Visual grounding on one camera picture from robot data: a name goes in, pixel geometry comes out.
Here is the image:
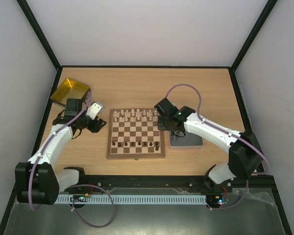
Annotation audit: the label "wooden chess board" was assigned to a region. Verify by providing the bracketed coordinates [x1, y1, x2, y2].
[106, 108, 165, 160]

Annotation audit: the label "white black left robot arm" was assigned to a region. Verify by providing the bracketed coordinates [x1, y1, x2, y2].
[15, 98, 106, 211]

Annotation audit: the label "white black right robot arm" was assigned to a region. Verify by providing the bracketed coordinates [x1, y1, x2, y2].
[154, 98, 264, 192]

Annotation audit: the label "left control circuit board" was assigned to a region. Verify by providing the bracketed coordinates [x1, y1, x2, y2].
[69, 193, 92, 203]

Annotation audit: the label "control circuit board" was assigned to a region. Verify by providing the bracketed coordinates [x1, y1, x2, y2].
[69, 193, 92, 203]
[206, 195, 230, 206]

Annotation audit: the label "right control circuit board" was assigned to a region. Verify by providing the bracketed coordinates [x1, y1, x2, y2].
[206, 195, 230, 206]

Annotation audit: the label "silver metal tin tray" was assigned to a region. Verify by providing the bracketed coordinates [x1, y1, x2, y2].
[168, 132, 203, 150]

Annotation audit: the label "dark rook piece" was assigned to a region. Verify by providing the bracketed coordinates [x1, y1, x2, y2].
[154, 142, 160, 151]

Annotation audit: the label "yellow metal tin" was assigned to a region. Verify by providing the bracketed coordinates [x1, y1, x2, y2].
[50, 78, 91, 107]

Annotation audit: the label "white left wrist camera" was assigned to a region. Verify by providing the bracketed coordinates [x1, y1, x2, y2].
[86, 102, 105, 120]

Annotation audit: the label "white slotted cable duct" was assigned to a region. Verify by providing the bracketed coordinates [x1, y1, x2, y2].
[55, 194, 206, 205]

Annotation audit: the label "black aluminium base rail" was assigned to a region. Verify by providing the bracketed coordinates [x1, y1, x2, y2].
[16, 174, 275, 194]

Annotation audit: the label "black enclosure frame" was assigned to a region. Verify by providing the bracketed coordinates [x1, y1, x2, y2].
[0, 0, 292, 235]

